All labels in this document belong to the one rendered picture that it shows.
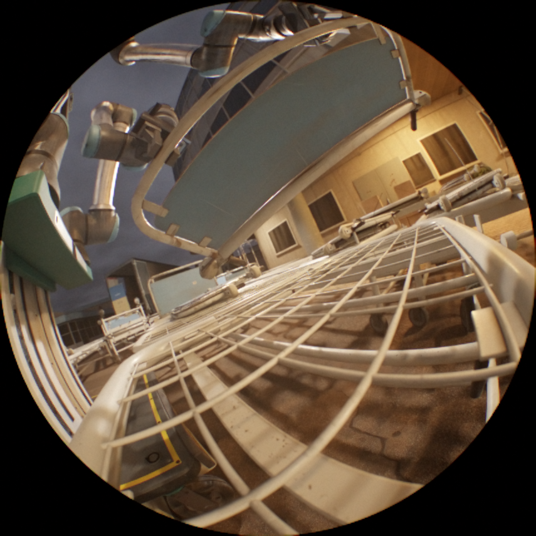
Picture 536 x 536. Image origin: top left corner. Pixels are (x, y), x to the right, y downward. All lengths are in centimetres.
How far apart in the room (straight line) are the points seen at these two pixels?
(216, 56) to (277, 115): 34
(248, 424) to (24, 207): 46
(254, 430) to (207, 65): 71
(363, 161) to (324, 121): 619
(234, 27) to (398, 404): 115
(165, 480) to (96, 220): 91
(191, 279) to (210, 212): 157
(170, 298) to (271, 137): 173
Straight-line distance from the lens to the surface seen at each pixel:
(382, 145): 653
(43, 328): 80
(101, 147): 56
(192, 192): 35
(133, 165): 60
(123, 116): 110
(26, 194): 41
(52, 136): 58
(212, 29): 58
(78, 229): 92
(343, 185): 674
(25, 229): 49
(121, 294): 1128
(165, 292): 188
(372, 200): 380
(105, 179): 98
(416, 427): 63
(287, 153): 37
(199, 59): 64
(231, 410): 18
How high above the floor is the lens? 56
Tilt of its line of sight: level
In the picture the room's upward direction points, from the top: 22 degrees counter-clockwise
